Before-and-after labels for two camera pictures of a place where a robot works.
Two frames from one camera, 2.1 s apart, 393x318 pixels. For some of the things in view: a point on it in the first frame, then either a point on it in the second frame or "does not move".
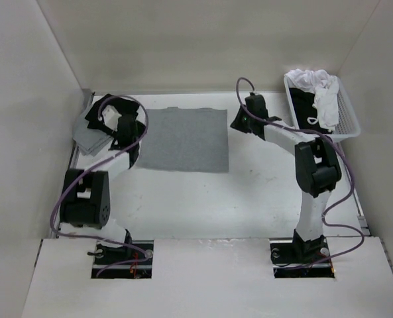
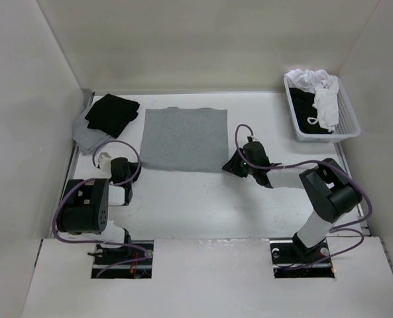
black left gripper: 138,133 -> 134,167
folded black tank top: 95,117 does not move
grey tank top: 191,140 does not move
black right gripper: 236,123 -> 232,166
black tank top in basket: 306,114 does not move
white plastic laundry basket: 348,124 does not move
